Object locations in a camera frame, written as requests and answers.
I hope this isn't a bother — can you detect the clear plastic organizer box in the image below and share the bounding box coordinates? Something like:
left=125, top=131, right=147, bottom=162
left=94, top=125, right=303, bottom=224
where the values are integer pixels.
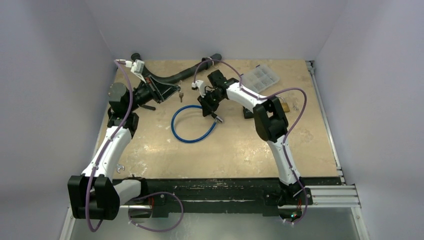
left=241, top=64, right=281, bottom=94

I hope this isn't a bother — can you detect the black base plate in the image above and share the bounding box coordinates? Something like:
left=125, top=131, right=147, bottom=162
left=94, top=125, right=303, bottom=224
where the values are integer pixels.
left=109, top=177, right=342, bottom=220

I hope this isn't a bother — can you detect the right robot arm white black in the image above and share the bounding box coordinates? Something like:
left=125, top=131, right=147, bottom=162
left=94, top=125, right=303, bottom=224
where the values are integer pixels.
left=191, top=70, right=312, bottom=206

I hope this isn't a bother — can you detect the silver open-end wrench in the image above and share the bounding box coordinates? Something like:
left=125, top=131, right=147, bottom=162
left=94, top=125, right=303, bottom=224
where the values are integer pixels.
left=116, top=164, right=125, bottom=174

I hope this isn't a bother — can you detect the brass padlock silver shackle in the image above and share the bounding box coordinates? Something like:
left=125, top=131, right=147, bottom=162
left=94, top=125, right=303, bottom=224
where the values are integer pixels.
left=278, top=96, right=291, bottom=113

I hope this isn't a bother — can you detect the black corrugated hose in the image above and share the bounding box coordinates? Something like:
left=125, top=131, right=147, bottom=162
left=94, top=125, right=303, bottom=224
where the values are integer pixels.
left=130, top=52, right=223, bottom=85

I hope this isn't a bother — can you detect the black padlock with key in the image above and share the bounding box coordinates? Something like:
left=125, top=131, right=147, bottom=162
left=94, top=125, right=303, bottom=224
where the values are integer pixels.
left=242, top=107, right=254, bottom=119

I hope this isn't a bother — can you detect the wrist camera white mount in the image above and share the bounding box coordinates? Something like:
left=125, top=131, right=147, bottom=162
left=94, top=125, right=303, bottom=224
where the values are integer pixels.
left=191, top=80, right=206, bottom=98
left=124, top=59, right=146, bottom=83

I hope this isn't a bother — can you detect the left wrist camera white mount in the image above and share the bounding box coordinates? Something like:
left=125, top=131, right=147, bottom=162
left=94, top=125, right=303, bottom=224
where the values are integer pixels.
left=124, top=59, right=146, bottom=83

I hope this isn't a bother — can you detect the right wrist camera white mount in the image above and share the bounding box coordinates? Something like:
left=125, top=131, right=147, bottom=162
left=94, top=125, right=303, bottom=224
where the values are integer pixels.
left=191, top=80, right=206, bottom=98

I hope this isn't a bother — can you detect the black handled screwdriver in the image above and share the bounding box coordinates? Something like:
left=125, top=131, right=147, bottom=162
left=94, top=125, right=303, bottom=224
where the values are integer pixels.
left=141, top=105, right=156, bottom=111

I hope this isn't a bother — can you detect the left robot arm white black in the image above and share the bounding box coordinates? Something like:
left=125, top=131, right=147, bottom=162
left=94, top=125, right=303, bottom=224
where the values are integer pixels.
left=67, top=75, right=181, bottom=220

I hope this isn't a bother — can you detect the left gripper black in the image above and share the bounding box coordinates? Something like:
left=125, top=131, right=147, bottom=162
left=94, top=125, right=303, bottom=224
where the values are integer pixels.
left=127, top=74, right=180, bottom=113

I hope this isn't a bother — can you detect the blue cable lock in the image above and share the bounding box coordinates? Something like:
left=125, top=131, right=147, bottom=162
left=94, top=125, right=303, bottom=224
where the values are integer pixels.
left=170, top=104, right=223, bottom=144

